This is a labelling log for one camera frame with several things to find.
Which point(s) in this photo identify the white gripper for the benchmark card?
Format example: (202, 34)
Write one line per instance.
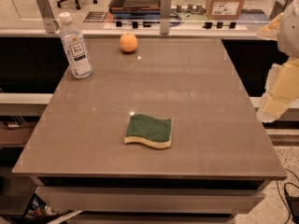
(290, 34)

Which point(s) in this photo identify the green and yellow sponge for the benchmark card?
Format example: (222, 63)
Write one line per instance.
(149, 131)

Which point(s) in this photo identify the cardboard box with label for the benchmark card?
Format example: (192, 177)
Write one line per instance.
(224, 9)

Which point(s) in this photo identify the black power adapter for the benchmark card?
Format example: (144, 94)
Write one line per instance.
(293, 203)

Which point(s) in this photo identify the orange fruit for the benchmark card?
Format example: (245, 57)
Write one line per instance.
(128, 42)

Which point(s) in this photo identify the clear plastic water bottle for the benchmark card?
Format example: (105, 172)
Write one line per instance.
(74, 47)

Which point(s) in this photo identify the grey metal post right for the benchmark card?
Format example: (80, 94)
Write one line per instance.
(281, 0)

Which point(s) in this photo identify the grey metal post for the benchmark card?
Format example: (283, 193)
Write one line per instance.
(281, 0)
(165, 10)
(50, 24)

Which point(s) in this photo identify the grey metal post centre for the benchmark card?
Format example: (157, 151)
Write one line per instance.
(165, 10)

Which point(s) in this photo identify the grey metal post left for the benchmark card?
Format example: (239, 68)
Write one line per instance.
(50, 24)

